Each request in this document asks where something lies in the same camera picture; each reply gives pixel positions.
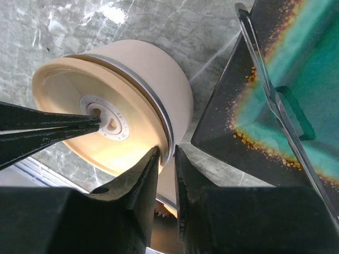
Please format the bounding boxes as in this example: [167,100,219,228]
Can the metal tongs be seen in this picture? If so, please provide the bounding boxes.
[235,3,338,231]

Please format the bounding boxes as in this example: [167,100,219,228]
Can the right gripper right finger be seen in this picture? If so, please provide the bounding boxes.
[175,147,338,253]

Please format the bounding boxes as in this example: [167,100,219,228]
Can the tan round lid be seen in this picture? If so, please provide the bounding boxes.
[31,57,171,176]

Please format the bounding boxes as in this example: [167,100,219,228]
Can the steel lunch tin near tray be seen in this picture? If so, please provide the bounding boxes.
[63,39,194,149]

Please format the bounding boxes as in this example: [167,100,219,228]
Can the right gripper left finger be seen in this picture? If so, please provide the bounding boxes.
[1,147,159,253]

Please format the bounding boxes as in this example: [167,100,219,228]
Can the black teal square tray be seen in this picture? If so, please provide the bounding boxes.
[190,0,339,194]

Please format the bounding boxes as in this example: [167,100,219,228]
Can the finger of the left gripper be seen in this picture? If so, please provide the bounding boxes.
[1,124,99,170]
[1,102,101,131]

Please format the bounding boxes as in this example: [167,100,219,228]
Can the aluminium rail frame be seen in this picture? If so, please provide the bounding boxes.
[8,157,88,193]

